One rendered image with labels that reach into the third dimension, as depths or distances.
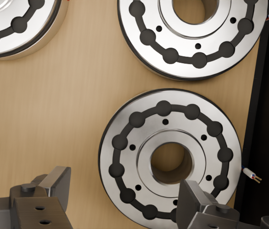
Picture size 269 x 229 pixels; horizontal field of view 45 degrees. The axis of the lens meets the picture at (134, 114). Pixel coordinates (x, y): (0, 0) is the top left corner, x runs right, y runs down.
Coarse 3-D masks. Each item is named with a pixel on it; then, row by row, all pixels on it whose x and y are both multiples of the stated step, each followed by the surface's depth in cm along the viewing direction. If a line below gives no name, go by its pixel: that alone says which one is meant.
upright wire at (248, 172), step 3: (243, 168) 24; (246, 168) 23; (243, 171) 23; (246, 171) 23; (249, 171) 22; (246, 174) 23; (249, 174) 22; (252, 174) 22; (255, 174) 22; (249, 177) 22; (252, 177) 22; (258, 177) 21; (255, 180) 21
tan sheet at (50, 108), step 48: (96, 0) 25; (192, 0) 25; (48, 48) 25; (96, 48) 25; (0, 96) 26; (48, 96) 26; (96, 96) 26; (240, 96) 26; (0, 144) 26; (48, 144) 26; (96, 144) 26; (240, 144) 26; (0, 192) 26; (96, 192) 26
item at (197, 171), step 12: (156, 132) 23; (168, 132) 22; (180, 132) 22; (144, 144) 22; (156, 144) 22; (180, 144) 22; (192, 144) 22; (144, 156) 22; (192, 156) 22; (204, 156) 22; (144, 168) 22; (192, 168) 23; (204, 168) 22; (144, 180) 22; (156, 180) 23; (180, 180) 23; (156, 192) 23; (168, 192) 23
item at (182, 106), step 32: (160, 96) 22; (192, 96) 22; (128, 128) 23; (160, 128) 23; (192, 128) 23; (224, 128) 23; (128, 160) 23; (224, 160) 23; (128, 192) 23; (224, 192) 23; (160, 224) 23
